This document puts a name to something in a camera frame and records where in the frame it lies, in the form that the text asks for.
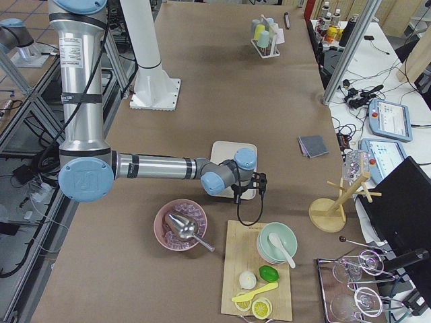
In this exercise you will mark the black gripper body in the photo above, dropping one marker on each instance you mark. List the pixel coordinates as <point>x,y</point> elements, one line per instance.
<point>238,198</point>

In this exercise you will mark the mint green plastic cup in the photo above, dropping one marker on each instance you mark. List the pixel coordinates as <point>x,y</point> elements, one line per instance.
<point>263,39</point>

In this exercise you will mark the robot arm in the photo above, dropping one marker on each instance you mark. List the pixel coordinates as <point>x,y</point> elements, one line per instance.
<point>88,165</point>

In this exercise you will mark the black glass holder tray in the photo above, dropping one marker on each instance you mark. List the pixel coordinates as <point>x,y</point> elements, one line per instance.
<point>330,287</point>

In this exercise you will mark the yellow plastic cup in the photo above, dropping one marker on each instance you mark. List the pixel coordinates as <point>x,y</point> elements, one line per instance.
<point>258,29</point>

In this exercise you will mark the grey plastic cup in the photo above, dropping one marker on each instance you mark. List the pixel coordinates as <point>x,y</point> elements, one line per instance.
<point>254,24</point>

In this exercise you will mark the white ceramic spoon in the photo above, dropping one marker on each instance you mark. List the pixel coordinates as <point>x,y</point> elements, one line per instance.
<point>276,241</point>

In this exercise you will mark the folded grey cloth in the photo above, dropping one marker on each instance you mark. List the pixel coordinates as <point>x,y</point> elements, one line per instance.
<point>312,146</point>

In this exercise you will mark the wooden mug tree stand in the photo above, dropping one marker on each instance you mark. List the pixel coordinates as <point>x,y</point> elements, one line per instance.
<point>328,215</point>

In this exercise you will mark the metal ice scoop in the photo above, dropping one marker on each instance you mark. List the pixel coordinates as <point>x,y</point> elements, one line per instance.
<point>185,228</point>

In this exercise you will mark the pink bowl with ice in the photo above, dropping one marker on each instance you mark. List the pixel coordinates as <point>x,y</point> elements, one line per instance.
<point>166,237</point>

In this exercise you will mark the green lime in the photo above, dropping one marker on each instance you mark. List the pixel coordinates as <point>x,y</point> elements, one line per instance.
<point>268,273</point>

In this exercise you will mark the clear textured glass mug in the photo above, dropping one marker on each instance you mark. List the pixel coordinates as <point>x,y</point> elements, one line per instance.
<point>355,164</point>

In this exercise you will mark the wooden cutting board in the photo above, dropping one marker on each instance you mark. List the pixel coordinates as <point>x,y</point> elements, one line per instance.
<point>241,254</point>

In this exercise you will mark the yellow plastic knife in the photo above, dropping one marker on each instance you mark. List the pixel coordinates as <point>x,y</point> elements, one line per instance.
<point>250,295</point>

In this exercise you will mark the lemon slice left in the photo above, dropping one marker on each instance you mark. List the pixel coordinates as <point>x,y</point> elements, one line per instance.
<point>243,306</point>

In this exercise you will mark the lemon slice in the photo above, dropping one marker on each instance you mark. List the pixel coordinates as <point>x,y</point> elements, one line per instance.
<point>261,308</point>
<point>243,306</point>

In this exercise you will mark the near blue teach pendant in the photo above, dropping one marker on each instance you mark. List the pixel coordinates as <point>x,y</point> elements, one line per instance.
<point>384,156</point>

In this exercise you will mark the blue teach pendant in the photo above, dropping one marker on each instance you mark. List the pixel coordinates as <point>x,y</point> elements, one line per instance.
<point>391,120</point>
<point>384,156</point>

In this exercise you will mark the lemon slice right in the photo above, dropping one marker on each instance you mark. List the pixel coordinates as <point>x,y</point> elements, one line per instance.
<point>261,308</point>

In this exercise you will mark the wine glass upper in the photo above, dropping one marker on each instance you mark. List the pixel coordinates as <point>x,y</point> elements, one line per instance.
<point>350,268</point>

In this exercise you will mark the wine glass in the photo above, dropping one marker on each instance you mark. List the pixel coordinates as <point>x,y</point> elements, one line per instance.
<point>350,268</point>
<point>360,306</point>

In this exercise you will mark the far blue teach pendant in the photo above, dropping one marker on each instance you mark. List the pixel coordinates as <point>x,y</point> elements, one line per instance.
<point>391,120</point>

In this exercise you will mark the black monitor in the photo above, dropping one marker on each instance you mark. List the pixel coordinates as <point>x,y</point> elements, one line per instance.
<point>401,216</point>

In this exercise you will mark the wine glass lower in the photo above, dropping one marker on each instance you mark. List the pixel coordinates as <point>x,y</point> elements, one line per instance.
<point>360,306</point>

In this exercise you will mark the metal cylinder brush tool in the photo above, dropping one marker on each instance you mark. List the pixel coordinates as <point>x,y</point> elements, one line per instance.
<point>287,20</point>

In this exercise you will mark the black thermos bottle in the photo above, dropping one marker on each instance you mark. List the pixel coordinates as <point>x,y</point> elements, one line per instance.
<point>347,31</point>

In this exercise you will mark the white wire cup rack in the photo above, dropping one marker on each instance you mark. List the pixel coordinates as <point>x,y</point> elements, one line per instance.
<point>275,39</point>

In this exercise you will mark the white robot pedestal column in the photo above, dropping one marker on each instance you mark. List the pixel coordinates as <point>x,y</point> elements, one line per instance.
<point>153,88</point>

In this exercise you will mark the aluminium frame post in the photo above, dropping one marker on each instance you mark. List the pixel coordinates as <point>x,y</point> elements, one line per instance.
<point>352,45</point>

